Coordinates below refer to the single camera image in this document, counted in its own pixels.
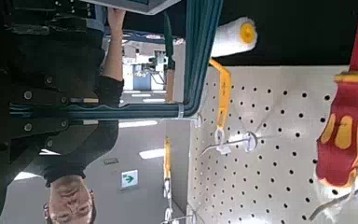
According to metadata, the green exit sign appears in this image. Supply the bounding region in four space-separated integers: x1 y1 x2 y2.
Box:
119 169 140 189

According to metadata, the person's bare hand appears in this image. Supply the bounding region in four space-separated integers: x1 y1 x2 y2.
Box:
106 7 127 34

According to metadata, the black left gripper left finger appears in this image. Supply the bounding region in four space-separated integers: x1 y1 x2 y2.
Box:
10 119 100 162

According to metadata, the rectangular ceiling light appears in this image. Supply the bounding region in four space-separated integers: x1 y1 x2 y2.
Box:
138 147 166 161
117 119 158 129

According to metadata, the red and yellow screwdriver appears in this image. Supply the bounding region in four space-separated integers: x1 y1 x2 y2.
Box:
314 0 358 189

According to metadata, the person in black shirt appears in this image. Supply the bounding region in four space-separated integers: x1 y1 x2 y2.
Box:
41 75 125 224

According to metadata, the blue cabinet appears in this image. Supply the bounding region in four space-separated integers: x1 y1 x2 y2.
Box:
132 64 153 91

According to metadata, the person's bare forearm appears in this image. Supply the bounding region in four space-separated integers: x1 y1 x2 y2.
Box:
101 31 125 82

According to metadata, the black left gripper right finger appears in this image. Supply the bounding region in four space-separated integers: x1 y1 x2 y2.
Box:
10 72 100 106

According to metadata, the green trowel with wooden handle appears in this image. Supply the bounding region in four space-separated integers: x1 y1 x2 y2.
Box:
163 11 176 105

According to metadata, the yellow handled tool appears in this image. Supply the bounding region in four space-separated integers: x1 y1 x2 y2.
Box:
162 135 173 200

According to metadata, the beige pegboard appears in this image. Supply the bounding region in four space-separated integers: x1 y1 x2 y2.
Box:
187 64 358 224

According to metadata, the grey crate with teal handle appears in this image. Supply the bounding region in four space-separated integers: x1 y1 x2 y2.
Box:
8 0 225 120

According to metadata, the white paint roller yellow frame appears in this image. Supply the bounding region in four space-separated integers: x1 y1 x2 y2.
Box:
209 16 258 156

